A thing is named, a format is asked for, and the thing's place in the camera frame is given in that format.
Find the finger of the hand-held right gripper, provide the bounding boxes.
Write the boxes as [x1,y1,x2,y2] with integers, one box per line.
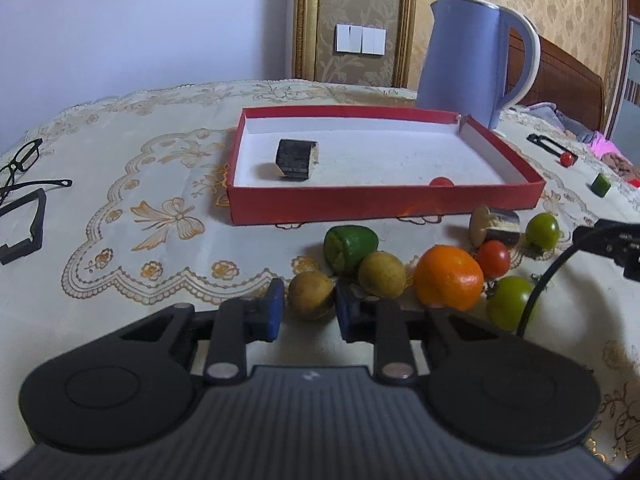
[574,220,640,281]

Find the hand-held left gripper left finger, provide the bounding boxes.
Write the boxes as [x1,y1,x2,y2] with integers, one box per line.
[119,278,286,382]

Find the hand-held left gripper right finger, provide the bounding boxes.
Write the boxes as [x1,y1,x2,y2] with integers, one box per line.
[335,282,502,382]

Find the brown round fruit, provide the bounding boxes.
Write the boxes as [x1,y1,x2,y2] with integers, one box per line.
[357,251,407,298]
[287,271,336,322]

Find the green citrus fruit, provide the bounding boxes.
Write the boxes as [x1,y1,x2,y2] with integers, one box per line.
[324,226,379,276]

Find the small green tomato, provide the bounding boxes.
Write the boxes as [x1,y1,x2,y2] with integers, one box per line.
[525,213,561,253]

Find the orange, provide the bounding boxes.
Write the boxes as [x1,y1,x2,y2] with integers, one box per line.
[413,244,485,311]

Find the large green tomato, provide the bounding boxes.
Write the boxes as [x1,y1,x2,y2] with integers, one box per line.
[486,276,536,332]

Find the red cardboard box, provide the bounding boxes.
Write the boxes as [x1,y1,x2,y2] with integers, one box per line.
[226,105,547,226]

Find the pink cloth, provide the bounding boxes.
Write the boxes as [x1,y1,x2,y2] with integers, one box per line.
[589,130,626,161]

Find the black plastic clip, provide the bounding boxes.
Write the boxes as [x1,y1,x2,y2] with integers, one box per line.
[527,133,576,158]

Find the grey cloth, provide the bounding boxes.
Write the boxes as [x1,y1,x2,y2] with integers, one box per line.
[520,102,596,142]

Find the wooden headboard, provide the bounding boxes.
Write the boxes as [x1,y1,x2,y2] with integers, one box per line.
[507,27,606,133]

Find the blue electric kettle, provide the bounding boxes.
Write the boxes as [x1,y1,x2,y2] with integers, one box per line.
[416,0,542,131]

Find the black eyeglasses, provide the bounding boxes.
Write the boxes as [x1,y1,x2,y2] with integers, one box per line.
[0,138,73,206]

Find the black cable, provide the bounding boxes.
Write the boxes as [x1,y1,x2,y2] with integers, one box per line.
[515,224,618,338]

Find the black plastic frame part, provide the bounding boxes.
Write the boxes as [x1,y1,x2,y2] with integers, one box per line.
[0,188,47,266]

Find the white light switch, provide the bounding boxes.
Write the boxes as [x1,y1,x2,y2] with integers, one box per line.
[335,23,387,56]

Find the gold framed wall panel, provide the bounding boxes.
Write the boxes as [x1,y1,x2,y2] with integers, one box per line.
[292,0,418,88]

